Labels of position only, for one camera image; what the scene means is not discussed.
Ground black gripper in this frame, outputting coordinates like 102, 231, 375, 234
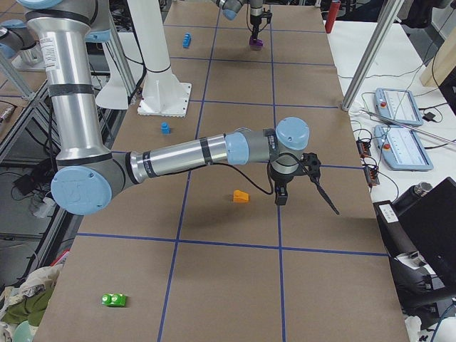
268, 152, 321, 205
249, 13, 272, 37

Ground purple trapezoid block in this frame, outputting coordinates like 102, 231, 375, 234
249, 36, 264, 50

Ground orange trapezoid block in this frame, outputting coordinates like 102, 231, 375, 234
232, 190, 250, 203

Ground blue four-stud block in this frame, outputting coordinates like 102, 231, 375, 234
182, 32, 192, 48

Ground red cylinder bottle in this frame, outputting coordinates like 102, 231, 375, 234
325, 0, 341, 34

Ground near teach pendant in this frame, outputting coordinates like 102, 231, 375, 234
373, 125, 433, 172

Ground teach pendant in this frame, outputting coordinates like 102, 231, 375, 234
373, 125, 433, 172
375, 88, 423, 127

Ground far teach pendant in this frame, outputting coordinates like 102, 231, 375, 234
375, 88, 423, 127

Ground black equipment case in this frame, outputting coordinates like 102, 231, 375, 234
373, 177, 455, 316

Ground metal rod green tip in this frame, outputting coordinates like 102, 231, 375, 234
359, 109, 455, 145

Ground small blue block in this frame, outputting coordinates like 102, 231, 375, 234
160, 122, 171, 135

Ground green two-stud block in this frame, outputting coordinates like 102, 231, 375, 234
101, 293, 128, 307

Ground crumpled cloth bag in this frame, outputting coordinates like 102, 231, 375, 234
1, 264, 63, 341

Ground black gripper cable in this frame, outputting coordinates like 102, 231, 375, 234
209, 152, 341, 216

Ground white camera mast base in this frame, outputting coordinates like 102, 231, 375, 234
128, 0, 192, 117

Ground aluminium frame post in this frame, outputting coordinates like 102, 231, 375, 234
341, 0, 405, 111

